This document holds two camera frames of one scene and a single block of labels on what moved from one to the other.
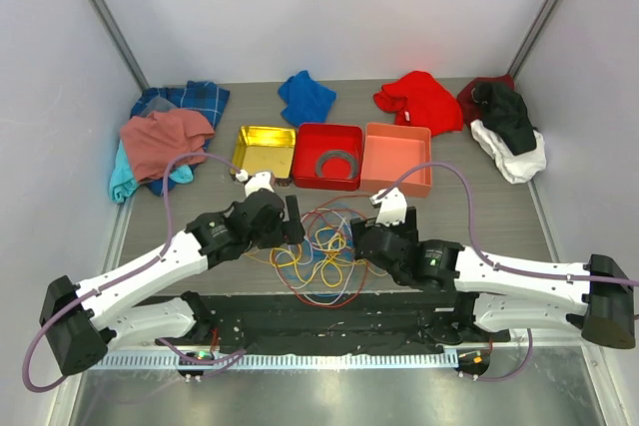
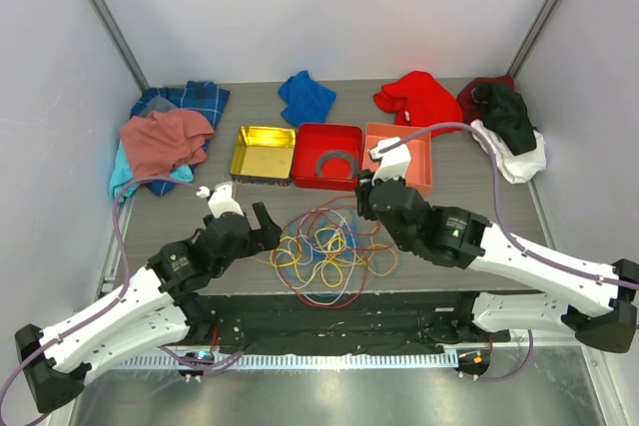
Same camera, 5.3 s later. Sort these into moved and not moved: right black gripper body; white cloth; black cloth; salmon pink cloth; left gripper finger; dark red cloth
Moved: right black gripper body; left gripper finger
Not moved: white cloth; salmon pink cloth; dark red cloth; black cloth
